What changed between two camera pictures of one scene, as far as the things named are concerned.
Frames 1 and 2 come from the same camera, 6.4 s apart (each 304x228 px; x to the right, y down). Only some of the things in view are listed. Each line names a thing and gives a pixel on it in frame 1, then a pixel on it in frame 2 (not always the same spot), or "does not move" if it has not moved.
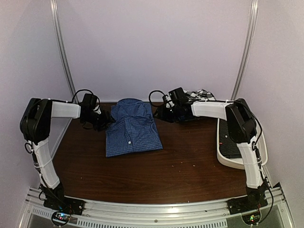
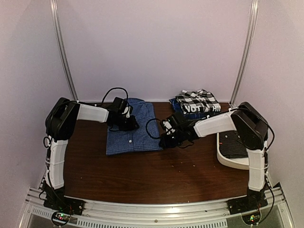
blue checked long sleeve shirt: x=132 y=129 does not move
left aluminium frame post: x=62 y=47 does not move
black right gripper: x=162 y=115 → x=165 y=143
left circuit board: x=60 y=218 does not move
